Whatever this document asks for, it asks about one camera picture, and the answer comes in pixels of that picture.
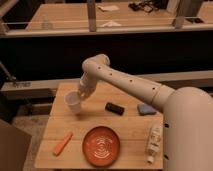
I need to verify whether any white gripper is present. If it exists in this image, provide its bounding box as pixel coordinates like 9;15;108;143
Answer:
78;75;96;100

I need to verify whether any white ceramic cup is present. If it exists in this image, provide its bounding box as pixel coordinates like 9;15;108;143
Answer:
64;92;81;114

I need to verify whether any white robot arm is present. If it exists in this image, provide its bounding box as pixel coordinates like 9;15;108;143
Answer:
78;54;213;171

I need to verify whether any black rectangular block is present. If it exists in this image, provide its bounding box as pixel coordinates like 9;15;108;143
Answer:
105;102;125;115

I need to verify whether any orange round plate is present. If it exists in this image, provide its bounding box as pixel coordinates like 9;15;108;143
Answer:
82;126;120;167

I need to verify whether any white paper sheet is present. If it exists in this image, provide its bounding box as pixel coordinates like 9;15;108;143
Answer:
101;20;122;27

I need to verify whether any clear bottle on far table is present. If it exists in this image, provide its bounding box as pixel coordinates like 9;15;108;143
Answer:
41;15;53;30

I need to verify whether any white paper on far table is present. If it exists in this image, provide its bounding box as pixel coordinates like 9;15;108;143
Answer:
98;5;119;12

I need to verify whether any white plastic bottle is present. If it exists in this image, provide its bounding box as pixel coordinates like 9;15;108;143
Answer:
147;124;162;164

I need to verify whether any grey vertical post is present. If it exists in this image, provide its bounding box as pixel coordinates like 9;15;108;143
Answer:
87;0;97;32

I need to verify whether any black cables pile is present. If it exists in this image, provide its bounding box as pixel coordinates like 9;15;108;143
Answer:
128;0;161;14

